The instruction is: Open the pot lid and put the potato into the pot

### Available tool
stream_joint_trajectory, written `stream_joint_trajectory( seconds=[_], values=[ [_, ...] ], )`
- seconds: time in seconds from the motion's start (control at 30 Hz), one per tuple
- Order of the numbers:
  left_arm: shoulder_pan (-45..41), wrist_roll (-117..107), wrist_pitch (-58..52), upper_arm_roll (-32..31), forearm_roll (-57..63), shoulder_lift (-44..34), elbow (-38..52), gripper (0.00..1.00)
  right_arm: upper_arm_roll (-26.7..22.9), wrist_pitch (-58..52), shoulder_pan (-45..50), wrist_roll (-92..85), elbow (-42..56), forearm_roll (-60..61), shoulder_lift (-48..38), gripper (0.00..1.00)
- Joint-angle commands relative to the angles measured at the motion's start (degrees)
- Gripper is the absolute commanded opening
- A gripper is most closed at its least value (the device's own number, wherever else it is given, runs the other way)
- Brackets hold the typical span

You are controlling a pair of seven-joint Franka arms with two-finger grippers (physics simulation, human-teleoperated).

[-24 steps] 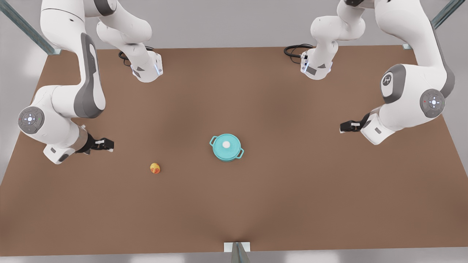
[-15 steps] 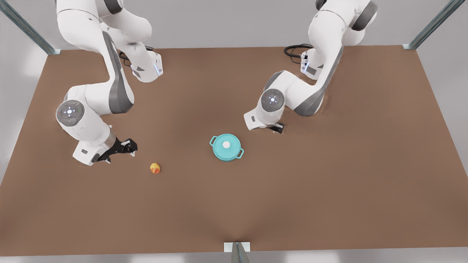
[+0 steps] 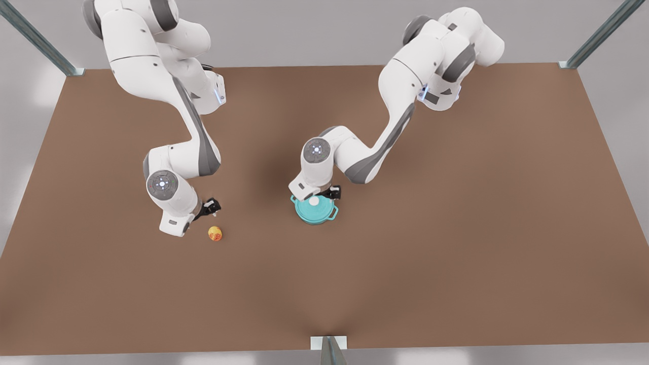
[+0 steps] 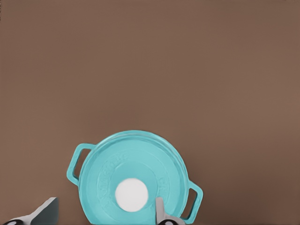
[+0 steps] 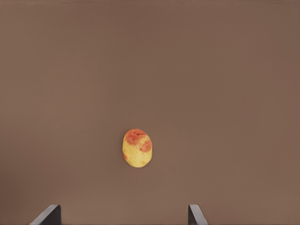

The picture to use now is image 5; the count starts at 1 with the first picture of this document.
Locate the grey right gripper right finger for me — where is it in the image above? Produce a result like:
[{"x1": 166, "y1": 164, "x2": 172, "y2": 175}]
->
[{"x1": 188, "y1": 204, "x2": 209, "y2": 225}]

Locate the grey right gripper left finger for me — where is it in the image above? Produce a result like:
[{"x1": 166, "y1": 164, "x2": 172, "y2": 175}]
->
[{"x1": 29, "y1": 204, "x2": 61, "y2": 225}]

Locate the yellow potato with red patches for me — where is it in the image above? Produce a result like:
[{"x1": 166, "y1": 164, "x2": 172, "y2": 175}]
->
[{"x1": 122, "y1": 128, "x2": 153, "y2": 168}]

